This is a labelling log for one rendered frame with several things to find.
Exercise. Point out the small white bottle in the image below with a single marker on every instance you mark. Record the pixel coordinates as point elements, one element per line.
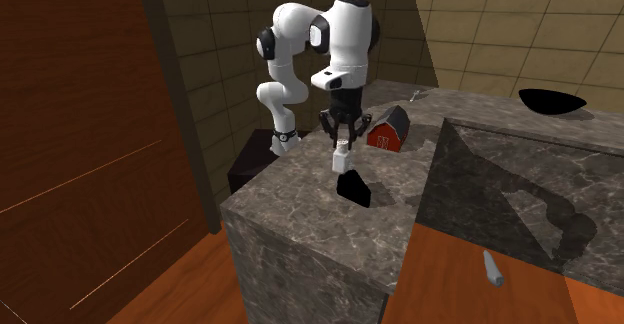
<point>340,161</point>

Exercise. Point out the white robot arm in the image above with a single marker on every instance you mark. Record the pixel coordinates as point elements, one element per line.
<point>347,40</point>

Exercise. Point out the dark robot stand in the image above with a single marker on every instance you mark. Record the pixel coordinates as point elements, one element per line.
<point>251,162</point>

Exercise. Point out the red toy barn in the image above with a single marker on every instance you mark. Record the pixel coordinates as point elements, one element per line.
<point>385,135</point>

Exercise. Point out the black bowl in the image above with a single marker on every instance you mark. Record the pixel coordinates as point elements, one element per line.
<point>551,101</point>

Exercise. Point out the black wedge-shaped object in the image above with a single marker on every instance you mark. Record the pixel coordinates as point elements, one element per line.
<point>354,190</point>

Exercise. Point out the grey cylinder-shaped object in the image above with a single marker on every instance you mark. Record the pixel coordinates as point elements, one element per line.
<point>493,269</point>

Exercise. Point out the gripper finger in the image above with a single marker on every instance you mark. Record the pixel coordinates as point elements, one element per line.
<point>360,127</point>
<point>330,124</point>

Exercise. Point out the small silver utensil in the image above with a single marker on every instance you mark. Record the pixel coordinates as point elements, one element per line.
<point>414,96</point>

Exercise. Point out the brown wooden door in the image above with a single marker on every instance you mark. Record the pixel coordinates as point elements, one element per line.
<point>88,142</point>

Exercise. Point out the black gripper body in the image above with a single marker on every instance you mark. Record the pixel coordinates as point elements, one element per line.
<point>345,101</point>

